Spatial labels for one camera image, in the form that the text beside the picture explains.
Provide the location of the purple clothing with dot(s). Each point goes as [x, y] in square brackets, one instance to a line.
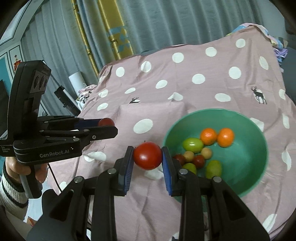
[279, 47]

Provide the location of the white panelled wardrobe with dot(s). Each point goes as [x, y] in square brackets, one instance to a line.
[13, 53]

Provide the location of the green lime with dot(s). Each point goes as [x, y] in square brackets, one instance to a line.
[193, 144]
[190, 168]
[214, 169]

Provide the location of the orange mandarin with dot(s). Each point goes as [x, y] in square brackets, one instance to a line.
[208, 136]
[226, 137]

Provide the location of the black stand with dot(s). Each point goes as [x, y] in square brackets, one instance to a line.
[64, 97]

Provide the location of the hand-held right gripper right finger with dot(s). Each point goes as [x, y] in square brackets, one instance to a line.
[167, 173]

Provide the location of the floral cloth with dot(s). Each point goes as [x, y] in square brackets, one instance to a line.
[85, 92]

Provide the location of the colourful printed sheet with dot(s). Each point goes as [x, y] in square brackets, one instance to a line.
[242, 27]

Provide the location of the black monitor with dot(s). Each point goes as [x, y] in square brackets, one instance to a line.
[2, 104]

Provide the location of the red tomato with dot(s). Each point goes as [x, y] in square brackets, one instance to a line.
[179, 159]
[146, 155]
[106, 121]
[198, 161]

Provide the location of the pink polka-dot blanket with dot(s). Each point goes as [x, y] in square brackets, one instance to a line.
[157, 109]

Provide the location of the gold patterned curtain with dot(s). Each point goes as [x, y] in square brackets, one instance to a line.
[113, 23]

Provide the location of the person's left hand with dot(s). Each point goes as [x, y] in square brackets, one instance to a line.
[13, 167]

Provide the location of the grey-blue curtain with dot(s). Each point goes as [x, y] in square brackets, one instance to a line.
[173, 18]

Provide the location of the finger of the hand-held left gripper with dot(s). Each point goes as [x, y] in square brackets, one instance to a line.
[87, 122]
[101, 134]

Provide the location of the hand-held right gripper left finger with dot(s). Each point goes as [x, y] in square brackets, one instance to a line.
[127, 173]

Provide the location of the green bowl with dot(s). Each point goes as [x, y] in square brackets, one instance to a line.
[245, 157]

